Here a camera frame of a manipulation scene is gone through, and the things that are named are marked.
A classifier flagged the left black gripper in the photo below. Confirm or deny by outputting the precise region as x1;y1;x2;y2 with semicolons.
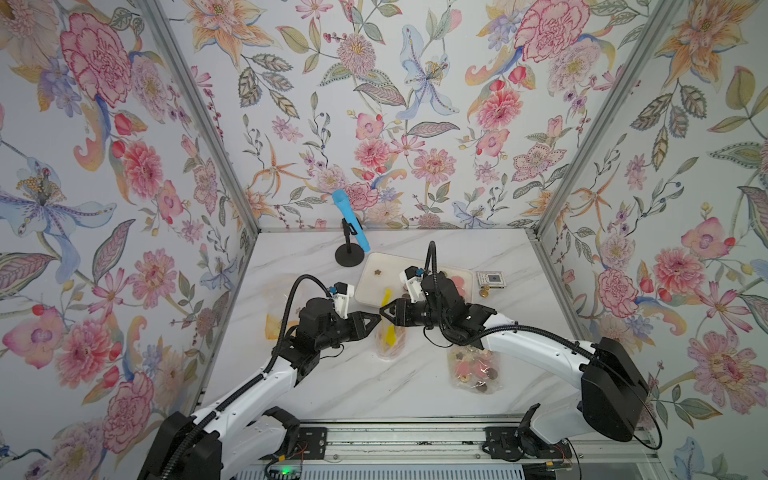
314;311;383;352

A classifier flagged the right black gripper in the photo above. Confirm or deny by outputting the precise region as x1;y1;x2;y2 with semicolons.
380;299;453;332

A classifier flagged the ziploc bag of cookies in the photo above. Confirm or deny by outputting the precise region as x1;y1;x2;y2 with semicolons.
374;316;406;360
447;345;500;394

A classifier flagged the ziploc bag yellow duck print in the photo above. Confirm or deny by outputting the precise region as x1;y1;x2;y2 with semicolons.
264;289;289;341

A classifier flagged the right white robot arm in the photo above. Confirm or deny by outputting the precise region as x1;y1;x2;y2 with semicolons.
380;273;649;445

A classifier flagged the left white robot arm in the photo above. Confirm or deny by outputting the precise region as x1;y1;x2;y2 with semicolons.
138;297;380;479

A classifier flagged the pile of poured cookies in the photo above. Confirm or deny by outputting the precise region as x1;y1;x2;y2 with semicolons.
445;273;471;301

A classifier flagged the white rectangular tray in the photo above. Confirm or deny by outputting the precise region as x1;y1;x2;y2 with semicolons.
353;251;478;319

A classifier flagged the black microphone stand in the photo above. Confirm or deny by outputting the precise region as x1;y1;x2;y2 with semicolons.
334;219;365;268

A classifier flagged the small QR code box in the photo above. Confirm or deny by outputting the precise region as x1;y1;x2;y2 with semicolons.
476;271;506;289

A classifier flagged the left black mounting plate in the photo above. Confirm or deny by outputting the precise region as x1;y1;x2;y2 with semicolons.
262;427;328;461

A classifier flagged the black mounting plate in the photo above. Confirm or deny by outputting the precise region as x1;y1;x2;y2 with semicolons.
481;426;573;462
262;427;328;461

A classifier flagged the blue microphone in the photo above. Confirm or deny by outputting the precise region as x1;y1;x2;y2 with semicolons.
331;189;371;253

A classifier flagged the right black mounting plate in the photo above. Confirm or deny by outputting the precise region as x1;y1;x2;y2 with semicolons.
481;426;573;462

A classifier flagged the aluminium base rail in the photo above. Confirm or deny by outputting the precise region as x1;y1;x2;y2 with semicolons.
222;416;658;471

